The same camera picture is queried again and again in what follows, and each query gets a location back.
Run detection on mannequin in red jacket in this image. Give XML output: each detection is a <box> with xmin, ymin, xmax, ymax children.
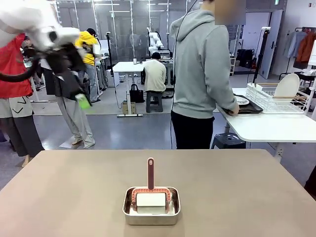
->
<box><xmin>0</xmin><ymin>33</ymin><xmax>45</xmax><ymax>168</ymax></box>

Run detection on grey-sleeved right forearm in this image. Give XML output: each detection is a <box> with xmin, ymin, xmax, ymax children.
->
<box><xmin>217</xmin><ymin>74</ymin><xmax>239</xmax><ymax>111</ymax></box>

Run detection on blue shirt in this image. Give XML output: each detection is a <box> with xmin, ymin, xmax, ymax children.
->
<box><xmin>283</xmin><ymin>31</ymin><xmax>306</xmax><ymax>59</ymax></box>

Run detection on cardboard box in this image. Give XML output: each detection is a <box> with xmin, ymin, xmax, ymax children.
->
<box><xmin>122</xmin><ymin>101</ymin><xmax>136</xmax><ymax>116</ymax></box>

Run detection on black camera stand pole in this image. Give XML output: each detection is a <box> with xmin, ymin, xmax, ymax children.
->
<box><xmin>253</xmin><ymin>26</ymin><xmax>272</xmax><ymax>86</ymax></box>

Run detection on orange jacket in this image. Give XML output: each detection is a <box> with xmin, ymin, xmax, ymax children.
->
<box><xmin>296</xmin><ymin>32</ymin><xmax>316</xmax><ymax>62</ymax></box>

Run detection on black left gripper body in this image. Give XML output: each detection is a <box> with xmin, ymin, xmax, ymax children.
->
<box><xmin>45</xmin><ymin>43</ymin><xmax>86</xmax><ymax>75</ymax></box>

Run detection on grey plastic stool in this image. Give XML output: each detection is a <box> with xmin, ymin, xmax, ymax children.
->
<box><xmin>145</xmin><ymin>90</ymin><xmax>163</xmax><ymax>114</ymax></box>

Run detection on figure black jacket grey trousers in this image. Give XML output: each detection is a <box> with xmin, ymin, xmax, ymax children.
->
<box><xmin>40</xmin><ymin>59</ymin><xmax>96</xmax><ymax>149</ymax></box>

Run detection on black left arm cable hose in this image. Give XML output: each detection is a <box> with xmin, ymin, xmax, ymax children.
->
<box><xmin>0</xmin><ymin>55</ymin><xmax>41</xmax><ymax>82</ymax></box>

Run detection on dark grey serving tray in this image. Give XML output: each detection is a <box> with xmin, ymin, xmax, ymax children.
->
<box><xmin>223</xmin><ymin>93</ymin><xmax>264</xmax><ymax>115</ymax></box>

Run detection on black clothes rack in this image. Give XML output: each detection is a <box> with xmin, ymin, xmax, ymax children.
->
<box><xmin>280</xmin><ymin>27</ymin><xmax>316</xmax><ymax>78</ymax></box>

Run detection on white desk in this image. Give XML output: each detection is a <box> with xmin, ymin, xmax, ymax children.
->
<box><xmin>112</xmin><ymin>61</ymin><xmax>149</xmax><ymax>117</ymax></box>

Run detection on rectangular metal container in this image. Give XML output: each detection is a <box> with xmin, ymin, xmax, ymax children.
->
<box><xmin>122</xmin><ymin>186</ymin><xmax>181</xmax><ymax>226</ymax></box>

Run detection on person's right hand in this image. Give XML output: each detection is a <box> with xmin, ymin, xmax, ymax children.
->
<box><xmin>229</xmin><ymin>102</ymin><xmax>240</xmax><ymax>116</ymax></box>

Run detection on person in yellow jacket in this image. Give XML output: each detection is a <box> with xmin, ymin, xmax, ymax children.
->
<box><xmin>75</xmin><ymin>28</ymin><xmax>102</xmax><ymax>103</ymax></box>

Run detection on black tote bag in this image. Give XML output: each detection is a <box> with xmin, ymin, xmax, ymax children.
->
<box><xmin>129</xmin><ymin>83</ymin><xmax>145</xmax><ymax>104</ymax></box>

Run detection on person in grey hoodie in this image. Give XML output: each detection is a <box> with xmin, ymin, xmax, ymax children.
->
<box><xmin>169</xmin><ymin>0</ymin><xmax>240</xmax><ymax>150</ymax></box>

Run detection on black tripod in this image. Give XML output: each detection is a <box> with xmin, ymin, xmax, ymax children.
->
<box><xmin>105</xmin><ymin>31</ymin><xmax>115</xmax><ymax>75</ymax></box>

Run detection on white round plate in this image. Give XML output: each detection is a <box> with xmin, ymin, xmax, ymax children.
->
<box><xmin>234</xmin><ymin>96</ymin><xmax>250</xmax><ymax>106</ymax></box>

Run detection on seated person cream sweater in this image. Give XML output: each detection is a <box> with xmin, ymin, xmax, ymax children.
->
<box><xmin>143</xmin><ymin>52</ymin><xmax>167</xmax><ymax>92</ymax></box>

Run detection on black metal stool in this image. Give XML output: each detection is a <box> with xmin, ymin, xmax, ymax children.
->
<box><xmin>211</xmin><ymin>133</ymin><xmax>247</xmax><ymax>150</ymax></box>

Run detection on pink lint roller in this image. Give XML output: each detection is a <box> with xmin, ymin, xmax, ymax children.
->
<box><xmin>130</xmin><ymin>157</ymin><xmax>172</xmax><ymax>214</ymax></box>

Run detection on black backpack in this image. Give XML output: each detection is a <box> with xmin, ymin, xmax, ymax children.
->
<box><xmin>237</xmin><ymin>48</ymin><xmax>255</xmax><ymax>69</ymax></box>

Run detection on white side table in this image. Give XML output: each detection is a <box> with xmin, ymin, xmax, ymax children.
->
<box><xmin>217</xmin><ymin>87</ymin><xmax>316</xmax><ymax>163</ymax></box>

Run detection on white wire dish rack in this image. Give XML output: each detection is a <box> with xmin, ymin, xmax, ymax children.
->
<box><xmin>246</xmin><ymin>82</ymin><xmax>308</xmax><ymax>114</ymax></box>

